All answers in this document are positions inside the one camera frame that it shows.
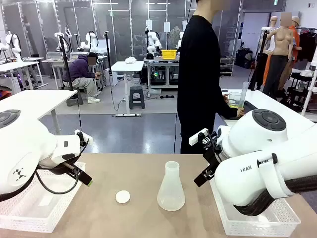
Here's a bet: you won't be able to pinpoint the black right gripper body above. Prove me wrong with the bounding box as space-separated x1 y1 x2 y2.
203 143 225 174

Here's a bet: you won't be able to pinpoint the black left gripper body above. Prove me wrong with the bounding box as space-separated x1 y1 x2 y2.
37 161 76 176

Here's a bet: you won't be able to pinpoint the translucent plastic conical flask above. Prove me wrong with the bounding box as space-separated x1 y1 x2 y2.
157 161 186 212

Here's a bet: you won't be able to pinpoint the white round flask cap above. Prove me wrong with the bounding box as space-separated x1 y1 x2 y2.
115 190 131 205

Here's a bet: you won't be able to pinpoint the clear plastic beaker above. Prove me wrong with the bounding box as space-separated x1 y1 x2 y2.
228 92 243 108

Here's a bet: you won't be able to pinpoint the clear plastic graduated cylinder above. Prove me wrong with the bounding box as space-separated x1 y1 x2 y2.
238 81 249 110

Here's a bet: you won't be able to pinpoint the person's right forearm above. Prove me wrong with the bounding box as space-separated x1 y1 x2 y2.
217 98 239 119

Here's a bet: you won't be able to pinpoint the white perforated plastic basket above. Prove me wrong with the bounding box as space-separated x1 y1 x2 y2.
0 162 86 234
209 177 302 237

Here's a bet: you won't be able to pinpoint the black plastic tray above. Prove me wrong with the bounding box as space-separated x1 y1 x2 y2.
223 100 260 121

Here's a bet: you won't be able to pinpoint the white table with pole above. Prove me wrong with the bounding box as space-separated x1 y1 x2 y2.
0 89 79 136

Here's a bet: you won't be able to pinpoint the grey plastic stool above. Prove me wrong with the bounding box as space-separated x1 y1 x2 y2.
66 87 84 107
128 85 146 111

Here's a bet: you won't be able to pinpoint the person in black shirt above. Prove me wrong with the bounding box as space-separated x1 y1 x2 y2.
177 0 246 155

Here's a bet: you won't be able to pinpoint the white shoe rack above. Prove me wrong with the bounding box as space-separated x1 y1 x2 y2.
219 57 235 77

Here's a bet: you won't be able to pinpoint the person in purple hoodie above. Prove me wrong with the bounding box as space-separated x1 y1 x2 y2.
62 52 101 105

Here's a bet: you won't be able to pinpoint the black luggage bags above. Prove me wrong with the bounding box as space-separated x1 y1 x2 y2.
235 48 254 69

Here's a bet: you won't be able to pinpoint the grey metal workbench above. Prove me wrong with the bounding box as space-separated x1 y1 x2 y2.
143 56 180 96

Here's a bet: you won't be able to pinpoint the white background desk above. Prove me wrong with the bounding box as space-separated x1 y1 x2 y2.
0 60 49 91

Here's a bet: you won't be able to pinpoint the yellow plastic basket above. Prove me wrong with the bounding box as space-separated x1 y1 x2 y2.
161 49 178 60

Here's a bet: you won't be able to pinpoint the white standing desk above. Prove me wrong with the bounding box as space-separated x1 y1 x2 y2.
111 60 145 118

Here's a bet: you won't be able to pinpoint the bare beige mannequin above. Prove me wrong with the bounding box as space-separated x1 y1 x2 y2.
262 12 298 99

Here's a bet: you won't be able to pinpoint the black hanging garments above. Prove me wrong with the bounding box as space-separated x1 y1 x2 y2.
295 26 317 63

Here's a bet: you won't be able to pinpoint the white mannequin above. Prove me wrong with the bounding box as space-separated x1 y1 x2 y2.
248 15 279 91

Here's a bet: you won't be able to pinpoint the mannequin in orange robe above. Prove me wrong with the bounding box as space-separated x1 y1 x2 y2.
262 15 302 85

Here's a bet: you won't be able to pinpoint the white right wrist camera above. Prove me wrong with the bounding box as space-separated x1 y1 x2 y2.
188 127 220 150

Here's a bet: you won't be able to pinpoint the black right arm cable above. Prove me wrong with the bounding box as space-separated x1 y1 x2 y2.
232 174 317 217

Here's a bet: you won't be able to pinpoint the white metal rack frame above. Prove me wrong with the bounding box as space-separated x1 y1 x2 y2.
301 49 317 117

